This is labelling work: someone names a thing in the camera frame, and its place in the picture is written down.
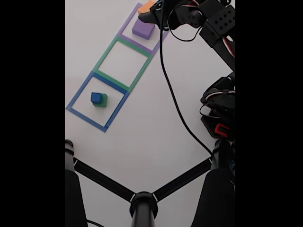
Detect purple cube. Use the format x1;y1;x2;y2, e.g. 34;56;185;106
132;18;156;40

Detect thick black camera cable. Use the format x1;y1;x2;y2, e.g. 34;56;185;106
160;0;214;157

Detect orange cube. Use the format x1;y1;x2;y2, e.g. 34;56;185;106
137;0;157;15

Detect black tripod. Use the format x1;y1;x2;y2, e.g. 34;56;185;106
65;139;236;227

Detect small blue cube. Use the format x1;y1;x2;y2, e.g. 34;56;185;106
91;92;103;104

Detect blue square frame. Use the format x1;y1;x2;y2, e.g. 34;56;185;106
65;71;130;133

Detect red white servo wire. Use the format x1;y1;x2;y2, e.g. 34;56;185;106
167;0;236;59

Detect green square frame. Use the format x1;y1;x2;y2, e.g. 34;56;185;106
93;36;152;92

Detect green cube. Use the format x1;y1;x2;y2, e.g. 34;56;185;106
93;93;108;107

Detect purple square frame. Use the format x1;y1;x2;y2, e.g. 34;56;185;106
117;2;169;56

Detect thin black cable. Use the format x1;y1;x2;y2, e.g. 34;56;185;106
85;219;106;227

